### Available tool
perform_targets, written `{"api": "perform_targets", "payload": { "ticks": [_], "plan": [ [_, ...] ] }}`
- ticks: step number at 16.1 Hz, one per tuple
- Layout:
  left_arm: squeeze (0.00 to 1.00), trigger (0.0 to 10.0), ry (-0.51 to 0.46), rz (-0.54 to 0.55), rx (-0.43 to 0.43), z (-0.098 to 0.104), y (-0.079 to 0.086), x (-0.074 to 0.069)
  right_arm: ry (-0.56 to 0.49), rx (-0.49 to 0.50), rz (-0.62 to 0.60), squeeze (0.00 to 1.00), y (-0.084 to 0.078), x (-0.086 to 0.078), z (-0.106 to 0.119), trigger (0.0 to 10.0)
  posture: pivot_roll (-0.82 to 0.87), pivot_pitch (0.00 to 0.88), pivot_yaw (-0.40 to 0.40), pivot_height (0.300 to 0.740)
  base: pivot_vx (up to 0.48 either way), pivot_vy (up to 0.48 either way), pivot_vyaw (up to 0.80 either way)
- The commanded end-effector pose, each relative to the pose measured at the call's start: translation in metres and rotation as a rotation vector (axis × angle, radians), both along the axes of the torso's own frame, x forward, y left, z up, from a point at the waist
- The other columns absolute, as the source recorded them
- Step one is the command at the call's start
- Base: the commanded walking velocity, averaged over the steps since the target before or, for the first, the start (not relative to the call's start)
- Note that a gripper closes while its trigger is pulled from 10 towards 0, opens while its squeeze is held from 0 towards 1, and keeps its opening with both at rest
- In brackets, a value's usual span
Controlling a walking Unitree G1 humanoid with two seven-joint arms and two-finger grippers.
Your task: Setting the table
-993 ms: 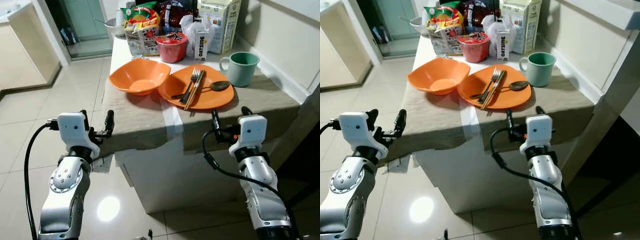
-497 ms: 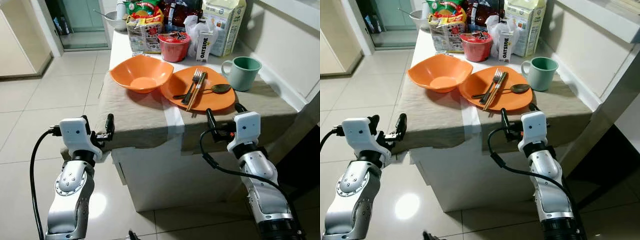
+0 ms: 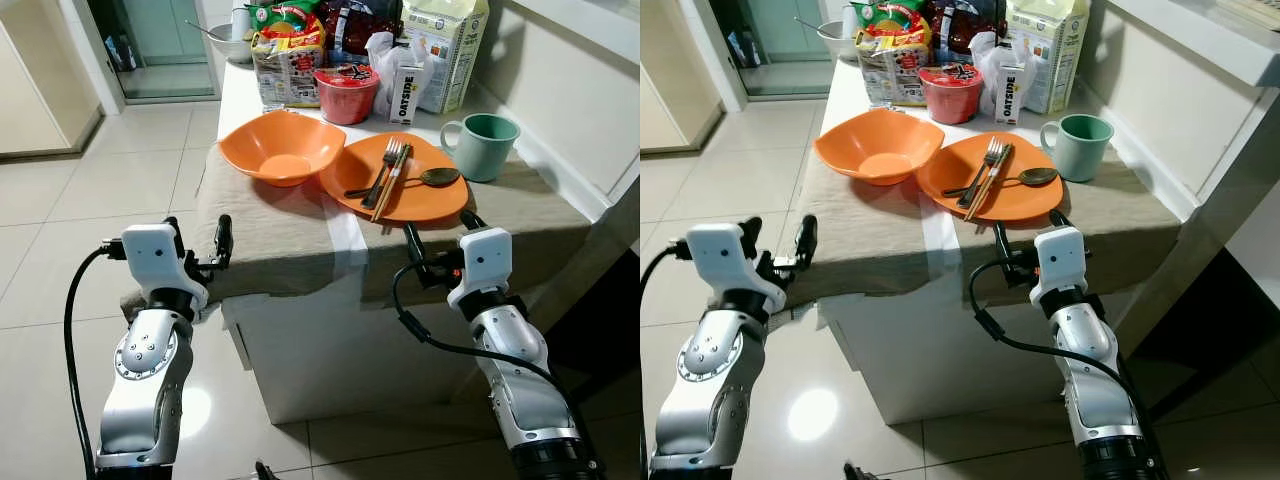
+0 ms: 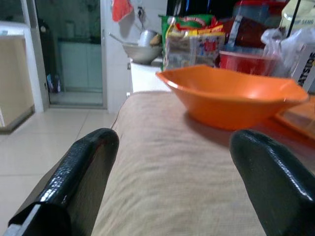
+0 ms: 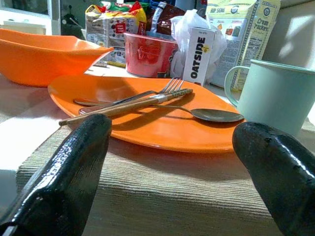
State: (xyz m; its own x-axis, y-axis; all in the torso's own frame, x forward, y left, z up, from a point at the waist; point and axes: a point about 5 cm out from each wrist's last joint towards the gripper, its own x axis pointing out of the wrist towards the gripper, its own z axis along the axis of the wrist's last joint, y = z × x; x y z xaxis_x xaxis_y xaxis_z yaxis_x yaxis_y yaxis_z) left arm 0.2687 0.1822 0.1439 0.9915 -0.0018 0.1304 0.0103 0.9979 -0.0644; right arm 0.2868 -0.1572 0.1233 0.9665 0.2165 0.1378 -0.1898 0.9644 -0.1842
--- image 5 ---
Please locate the red plastic cup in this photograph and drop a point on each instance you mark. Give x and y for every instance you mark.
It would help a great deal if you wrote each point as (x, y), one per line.
(147, 56)

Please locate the dark red snack packet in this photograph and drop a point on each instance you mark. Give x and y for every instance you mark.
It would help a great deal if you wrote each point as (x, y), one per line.
(167, 17)

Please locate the orange plastic bowl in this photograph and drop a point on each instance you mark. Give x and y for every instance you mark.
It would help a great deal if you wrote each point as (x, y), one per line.
(41, 59)

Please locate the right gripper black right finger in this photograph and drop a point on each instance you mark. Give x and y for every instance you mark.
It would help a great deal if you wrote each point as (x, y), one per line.
(283, 177)

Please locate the orange plastic plate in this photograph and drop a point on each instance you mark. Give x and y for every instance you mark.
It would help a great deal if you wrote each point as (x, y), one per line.
(157, 132)

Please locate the yellow instant noodle pack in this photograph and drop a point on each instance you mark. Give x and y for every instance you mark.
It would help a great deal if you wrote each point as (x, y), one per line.
(113, 29)

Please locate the silver metal fork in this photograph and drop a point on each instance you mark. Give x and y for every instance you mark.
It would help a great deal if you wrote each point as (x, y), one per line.
(169, 86)

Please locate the silver metal spoon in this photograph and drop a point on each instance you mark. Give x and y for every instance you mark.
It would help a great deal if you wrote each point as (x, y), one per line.
(216, 115)

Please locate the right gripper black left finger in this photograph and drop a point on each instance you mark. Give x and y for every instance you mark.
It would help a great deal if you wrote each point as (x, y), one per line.
(61, 172)

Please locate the white plastic bag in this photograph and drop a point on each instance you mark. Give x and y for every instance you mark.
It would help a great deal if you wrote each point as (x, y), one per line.
(183, 22)

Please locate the cream cracker package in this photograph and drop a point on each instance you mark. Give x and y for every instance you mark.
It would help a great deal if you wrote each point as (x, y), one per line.
(236, 29)

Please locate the beige woven placemat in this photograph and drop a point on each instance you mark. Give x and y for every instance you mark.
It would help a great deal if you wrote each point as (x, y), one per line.
(160, 191)

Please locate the white Oatside carton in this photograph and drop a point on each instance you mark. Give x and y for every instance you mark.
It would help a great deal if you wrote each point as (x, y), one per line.
(198, 56)

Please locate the mint green mug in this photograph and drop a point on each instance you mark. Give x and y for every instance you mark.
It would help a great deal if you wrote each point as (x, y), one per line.
(275, 98)

